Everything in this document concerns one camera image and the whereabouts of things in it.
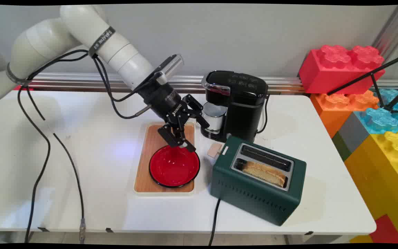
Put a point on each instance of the black tripod stand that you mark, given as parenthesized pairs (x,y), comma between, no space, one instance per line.
(382,83)

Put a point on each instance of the wooden tray with white rim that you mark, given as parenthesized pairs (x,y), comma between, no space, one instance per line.
(164,157)

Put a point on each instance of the aluminium wall rail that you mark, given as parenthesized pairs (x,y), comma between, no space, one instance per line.
(192,82)

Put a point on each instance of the grey giant toy brick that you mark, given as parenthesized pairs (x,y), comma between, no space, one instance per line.
(349,133)

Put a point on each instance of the black coffee machine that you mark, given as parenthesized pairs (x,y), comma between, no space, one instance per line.
(237,103)

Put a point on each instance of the orange giant toy brick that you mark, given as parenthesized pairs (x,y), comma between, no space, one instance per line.
(344,107)

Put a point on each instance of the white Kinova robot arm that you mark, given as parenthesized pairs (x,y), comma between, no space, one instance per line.
(47,38)

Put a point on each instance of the dark green toaster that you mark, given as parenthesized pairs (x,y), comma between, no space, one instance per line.
(257,181)

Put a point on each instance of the blue giant toy brick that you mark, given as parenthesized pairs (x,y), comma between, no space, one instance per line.
(387,112)

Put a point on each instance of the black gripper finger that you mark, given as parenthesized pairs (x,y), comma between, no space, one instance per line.
(196,110)
(176,137)

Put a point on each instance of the toasted bread slice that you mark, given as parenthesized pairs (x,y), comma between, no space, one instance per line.
(265,173)

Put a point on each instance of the red bowl with black rim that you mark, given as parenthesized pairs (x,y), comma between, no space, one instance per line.
(174,166)

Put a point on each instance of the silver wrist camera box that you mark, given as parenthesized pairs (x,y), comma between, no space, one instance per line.
(170,67)

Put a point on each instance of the silver metal cup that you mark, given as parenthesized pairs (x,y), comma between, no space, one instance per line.
(214,116)

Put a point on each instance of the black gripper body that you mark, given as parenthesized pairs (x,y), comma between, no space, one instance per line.
(164,101)

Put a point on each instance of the red giant toy brick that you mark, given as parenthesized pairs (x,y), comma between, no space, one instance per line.
(341,69)

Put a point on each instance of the beige toaster lever knob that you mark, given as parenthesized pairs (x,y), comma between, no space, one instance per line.
(215,150)

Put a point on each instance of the yellow giant toy brick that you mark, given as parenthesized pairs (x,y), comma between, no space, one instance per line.
(385,173)

